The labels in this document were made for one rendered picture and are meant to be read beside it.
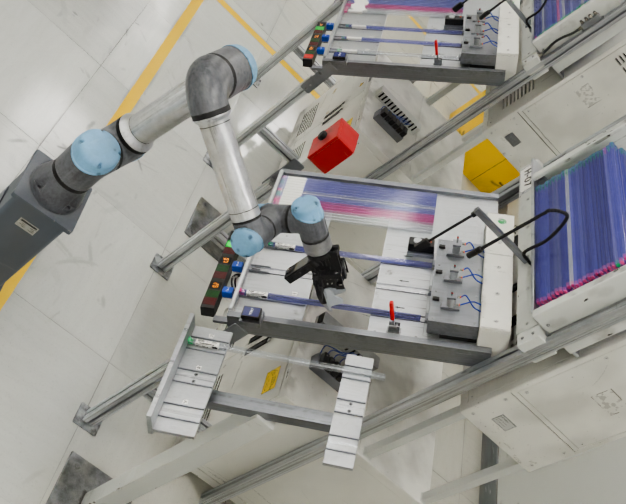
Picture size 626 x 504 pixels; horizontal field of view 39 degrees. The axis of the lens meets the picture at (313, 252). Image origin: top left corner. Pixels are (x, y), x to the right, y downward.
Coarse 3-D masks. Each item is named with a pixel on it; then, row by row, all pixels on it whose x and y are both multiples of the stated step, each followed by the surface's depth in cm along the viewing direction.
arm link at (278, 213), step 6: (258, 204) 228; (264, 204) 227; (270, 204) 227; (276, 204) 226; (282, 204) 226; (288, 204) 225; (264, 210) 223; (270, 210) 223; (276, 210) 223; (282, 210) 223; (288, 210) 222; (270, 216) 220; (276, 216) 222; (282, 216) 222; (276, 222) 221; (282, 222) 223; (276, 228) 220; (282, 228) 223; (288, 228) 223; (276, 234) 221
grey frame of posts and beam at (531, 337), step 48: (576, 144) 267; (528, 192) 263; (192, 240) 318; (528, 240) 246; (528, 288) 231; (528, 336) 218; (576, 336) 213; (144, 384) 257; (480, 384) 230; (240, 480) 283
